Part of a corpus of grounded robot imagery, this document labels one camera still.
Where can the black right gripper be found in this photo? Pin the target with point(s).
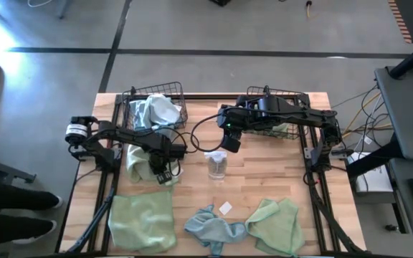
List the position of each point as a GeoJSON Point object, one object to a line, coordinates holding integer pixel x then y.
{"type": "Point", "coordinates": [233, 120]}

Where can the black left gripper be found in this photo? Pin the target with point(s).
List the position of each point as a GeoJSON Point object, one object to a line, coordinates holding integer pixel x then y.
{"type": "Point", "coordinates": [165, 154]}

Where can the pale green microfiber towel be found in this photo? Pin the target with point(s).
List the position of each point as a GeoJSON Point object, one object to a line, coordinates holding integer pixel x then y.
{"type": "Point", "coordinates": [136, 168]}

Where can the light blue microfiber towel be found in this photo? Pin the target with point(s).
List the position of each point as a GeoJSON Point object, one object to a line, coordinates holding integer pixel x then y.
{"type": "Point", "coordinates": [163, 109]}

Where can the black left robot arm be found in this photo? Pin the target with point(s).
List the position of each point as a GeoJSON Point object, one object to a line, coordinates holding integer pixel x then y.
{"type": "Point", "coordinates": [135, 138]}

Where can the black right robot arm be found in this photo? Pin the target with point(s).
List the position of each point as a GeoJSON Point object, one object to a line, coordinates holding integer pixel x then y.
{"type": "Point", "coordinates": [299, 114]}

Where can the clear spray bottle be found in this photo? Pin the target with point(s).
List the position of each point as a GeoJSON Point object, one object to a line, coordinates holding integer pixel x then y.
{"type": "Point", "coordinates": [216, 166]}

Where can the white box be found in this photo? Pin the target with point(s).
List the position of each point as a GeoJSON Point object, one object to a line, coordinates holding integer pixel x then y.
{"type": "Point", "coordinates": [371, 182]}

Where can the grey desk foot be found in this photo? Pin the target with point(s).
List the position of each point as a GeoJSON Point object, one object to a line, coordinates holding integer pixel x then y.
{"type": "Point", "coordinates": [13, 172]}

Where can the person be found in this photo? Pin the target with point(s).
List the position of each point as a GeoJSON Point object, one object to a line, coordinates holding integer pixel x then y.
{"type": "Point", "coordinates": [13, 200]}

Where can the dark grey desk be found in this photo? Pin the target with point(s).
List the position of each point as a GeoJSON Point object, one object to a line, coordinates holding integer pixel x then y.
{"type": "Point", "coordinates": [407, 118]}

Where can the grey table leg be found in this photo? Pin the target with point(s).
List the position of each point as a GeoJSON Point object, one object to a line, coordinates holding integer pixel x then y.
{"type": "Point", "coordinates": [65, 9]}

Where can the dark grey keyboard tray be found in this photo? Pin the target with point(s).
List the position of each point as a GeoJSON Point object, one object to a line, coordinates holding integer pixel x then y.
{"type": "Point", "coordinates": [403, 200]}

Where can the small black floor object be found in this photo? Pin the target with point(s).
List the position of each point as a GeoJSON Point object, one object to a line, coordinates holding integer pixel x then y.
{"type": "Point", "coordinates": [391, 228]}

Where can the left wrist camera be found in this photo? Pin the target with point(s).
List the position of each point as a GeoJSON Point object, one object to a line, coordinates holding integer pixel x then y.
{"type": "Point", "coordinates": [164, 178]}

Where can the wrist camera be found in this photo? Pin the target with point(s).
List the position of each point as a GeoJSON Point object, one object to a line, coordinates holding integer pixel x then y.
{"type": "Point", "coordinates": [164, 178]}
{"type": "Point", "coordinates": [231, 144]}

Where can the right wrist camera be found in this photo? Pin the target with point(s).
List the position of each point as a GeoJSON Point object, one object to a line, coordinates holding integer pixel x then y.
{"type": "Point", "coordinates": [231, 144]}

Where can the black metal rig frame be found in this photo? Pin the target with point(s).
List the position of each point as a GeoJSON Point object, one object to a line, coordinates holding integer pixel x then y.
{"type": "Point", "coordinates": [199, 96]}

